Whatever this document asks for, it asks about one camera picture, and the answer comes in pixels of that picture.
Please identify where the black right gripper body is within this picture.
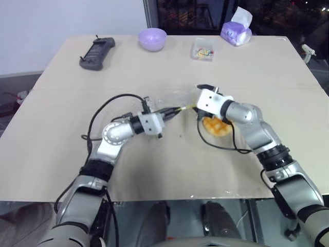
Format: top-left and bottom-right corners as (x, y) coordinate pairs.
(199, 85), (230, 125)

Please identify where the white handheld tool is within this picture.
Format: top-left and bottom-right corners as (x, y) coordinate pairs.
(301, 43), (317, 63)

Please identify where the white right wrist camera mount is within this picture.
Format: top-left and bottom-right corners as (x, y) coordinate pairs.
(196, 88), (234, 117)

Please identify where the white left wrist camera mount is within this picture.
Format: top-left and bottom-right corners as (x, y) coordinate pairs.
(138, 112), (167, 139)

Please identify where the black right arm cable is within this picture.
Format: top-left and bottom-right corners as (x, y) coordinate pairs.
(196, 118), (252, 155)

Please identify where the grey caster wheel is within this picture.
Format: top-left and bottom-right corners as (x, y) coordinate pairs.
(284, 222), (302, 240)

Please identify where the purple tissue pack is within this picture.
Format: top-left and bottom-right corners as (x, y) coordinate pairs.
(220, 6), (253, 47)

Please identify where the clear box with colourful bits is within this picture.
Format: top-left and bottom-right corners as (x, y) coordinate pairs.
(190, 38), (216, 62)

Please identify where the black remote controller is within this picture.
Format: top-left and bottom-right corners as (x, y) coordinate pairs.
(79, 34), (116, 71)

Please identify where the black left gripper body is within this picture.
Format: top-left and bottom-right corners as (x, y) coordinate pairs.
(160, 108), (178, 123)

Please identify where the purple plastic bowl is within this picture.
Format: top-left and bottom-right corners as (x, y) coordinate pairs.
(138, 27), (168, 53)

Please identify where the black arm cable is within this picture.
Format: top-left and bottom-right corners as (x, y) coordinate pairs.
(196, 118), (252, 155)
(81, 94), (153, 160)

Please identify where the grey window frame post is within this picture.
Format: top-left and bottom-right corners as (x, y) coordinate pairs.
(142, 0), (159, 29)

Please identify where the clear yellow-zip plastic bag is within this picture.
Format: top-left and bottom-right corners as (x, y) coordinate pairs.
(130, 86), (204, 125)

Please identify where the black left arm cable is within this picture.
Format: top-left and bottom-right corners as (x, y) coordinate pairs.
(81, 94), (153, 160)

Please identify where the red white floor object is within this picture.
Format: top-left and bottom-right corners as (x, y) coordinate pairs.
(15, 90), (28, 105)

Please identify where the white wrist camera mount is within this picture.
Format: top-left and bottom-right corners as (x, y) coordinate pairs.
(196, 88), (234, 117)
(138, 112), (167, 139)

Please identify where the orange snack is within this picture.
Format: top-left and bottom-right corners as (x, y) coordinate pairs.
(202, 116), (231, 137)

